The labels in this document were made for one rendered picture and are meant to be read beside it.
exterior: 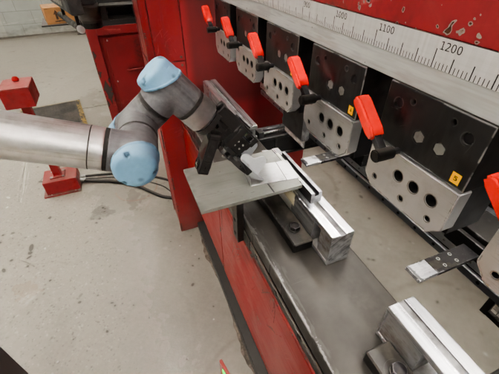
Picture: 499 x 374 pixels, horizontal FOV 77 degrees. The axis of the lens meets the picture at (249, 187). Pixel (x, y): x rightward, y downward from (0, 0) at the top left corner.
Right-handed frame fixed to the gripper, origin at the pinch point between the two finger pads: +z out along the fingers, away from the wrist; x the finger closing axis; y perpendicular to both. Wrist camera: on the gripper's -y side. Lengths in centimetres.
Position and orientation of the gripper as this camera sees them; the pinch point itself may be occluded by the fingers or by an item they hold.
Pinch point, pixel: (254, 172)
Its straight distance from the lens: 81.6
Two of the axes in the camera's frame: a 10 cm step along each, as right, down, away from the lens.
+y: 7.4, -6.3, -2.4
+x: -2.7, -6.0, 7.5
